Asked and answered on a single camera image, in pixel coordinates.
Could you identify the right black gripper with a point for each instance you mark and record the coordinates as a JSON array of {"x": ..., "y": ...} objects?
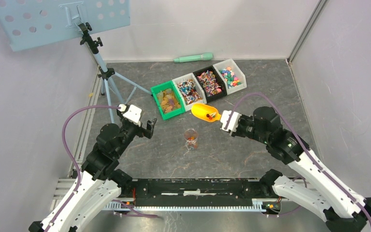
[{"x": 237, "y": 132}]

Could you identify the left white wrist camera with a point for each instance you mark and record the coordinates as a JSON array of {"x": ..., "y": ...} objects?
[{"x": 131, "y": 112}]

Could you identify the mint green cylindrical handle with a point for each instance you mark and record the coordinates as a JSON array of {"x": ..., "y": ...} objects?
[{"x": 193, "y": 58}]

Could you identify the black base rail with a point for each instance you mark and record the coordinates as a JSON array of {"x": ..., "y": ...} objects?
[{"x": 199, "y": 192}]

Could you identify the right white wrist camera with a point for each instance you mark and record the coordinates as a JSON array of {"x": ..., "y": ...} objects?
[{"x": 229, "y": 121}]

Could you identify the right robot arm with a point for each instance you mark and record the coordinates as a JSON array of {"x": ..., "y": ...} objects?
[{"x": 339, "y": 207}]

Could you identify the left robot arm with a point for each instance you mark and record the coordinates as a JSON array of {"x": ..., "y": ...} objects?
[{"x": 100, "y": 180}]

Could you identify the clear plastic jar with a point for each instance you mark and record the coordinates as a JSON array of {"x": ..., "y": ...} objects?
[{"x": 191, "y": 139}]

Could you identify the green candy bin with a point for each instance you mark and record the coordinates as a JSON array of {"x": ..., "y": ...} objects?
[{"x": 168, "y": 100}]

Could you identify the black lollipop bin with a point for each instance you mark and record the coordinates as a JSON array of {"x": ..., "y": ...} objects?
[{"x": 210, "y": 80}]

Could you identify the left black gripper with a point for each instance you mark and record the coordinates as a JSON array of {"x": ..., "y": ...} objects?
[{"x": 149, "y": 132}]

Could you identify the white lollipop bin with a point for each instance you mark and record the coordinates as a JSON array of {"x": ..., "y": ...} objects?
[{"x": 189, "y": 90}]

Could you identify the light blue music stand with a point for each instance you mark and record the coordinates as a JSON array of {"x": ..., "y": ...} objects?
[{"x": 33, "y": 23}]

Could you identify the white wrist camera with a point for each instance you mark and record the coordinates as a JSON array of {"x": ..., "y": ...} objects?
[
  {"x": 131, "y": 112},
  {"x": 229, "y": 121}
]

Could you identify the white candy bin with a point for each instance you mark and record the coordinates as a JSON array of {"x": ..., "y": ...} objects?
[{"x": 232, "y": 75}]

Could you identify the yellow plastic scoop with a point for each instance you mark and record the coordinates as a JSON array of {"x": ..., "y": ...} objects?
[{"x": 205, "y": 112}]

